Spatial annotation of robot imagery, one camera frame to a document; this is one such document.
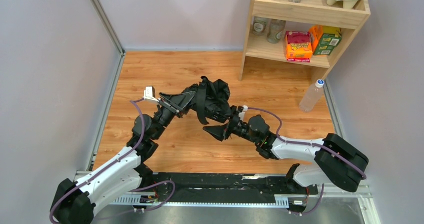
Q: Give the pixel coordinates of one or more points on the clear plastic water bottle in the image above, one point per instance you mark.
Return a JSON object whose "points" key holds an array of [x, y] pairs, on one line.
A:
{"points": [[312, 96]]}

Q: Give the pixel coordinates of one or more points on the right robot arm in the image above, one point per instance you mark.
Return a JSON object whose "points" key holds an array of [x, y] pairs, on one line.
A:
{"points": [[328, 160]]}

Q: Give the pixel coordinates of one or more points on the glass jar left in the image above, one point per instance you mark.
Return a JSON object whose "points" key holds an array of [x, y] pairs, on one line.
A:
{"points": [[259, 25]]}

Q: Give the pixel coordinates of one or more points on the aluminium frame rail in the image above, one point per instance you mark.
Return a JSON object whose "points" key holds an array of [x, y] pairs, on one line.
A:
{"points": [[148, 199]]}

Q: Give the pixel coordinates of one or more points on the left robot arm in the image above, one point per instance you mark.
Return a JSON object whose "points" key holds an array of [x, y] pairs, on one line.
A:
{"points": [[116, 162]]}

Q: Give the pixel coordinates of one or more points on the black folding umbrella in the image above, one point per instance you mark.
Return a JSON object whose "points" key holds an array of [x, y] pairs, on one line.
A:
{"points": [[210, 100]]}

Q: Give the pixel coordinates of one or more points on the orange pink sponge box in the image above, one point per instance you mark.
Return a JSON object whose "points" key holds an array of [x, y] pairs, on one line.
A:
{"points": [[298, 46]]}

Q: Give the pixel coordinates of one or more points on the green orange carton box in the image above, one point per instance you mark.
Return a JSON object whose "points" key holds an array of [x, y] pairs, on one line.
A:
{"points": [[324, 39]]}

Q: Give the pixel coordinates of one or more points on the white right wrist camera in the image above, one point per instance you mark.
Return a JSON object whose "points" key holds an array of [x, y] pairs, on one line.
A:
{"points": [[241, 110]]}

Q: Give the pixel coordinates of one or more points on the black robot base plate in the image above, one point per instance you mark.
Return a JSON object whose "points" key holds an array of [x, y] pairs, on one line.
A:
{"points": [[226, 188]]}

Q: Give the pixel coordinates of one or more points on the glass jar right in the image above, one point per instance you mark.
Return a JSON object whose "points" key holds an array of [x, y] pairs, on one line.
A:
{"points": [[275, 30]]}

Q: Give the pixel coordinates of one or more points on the wooden shelf unit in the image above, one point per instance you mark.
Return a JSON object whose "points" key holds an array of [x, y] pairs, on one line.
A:
{"points": [[313, 12]]}

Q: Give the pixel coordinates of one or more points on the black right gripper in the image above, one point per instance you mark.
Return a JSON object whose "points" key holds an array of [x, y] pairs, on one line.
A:
{"points": [[232, 127]]}

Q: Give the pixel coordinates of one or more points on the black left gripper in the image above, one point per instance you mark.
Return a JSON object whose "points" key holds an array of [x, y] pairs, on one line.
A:
{"points": [[174, 105]]}

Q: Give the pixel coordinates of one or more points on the glass jar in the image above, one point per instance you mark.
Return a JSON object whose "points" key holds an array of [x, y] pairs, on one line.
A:
{"points": [[259, 25], [275, 30]]}

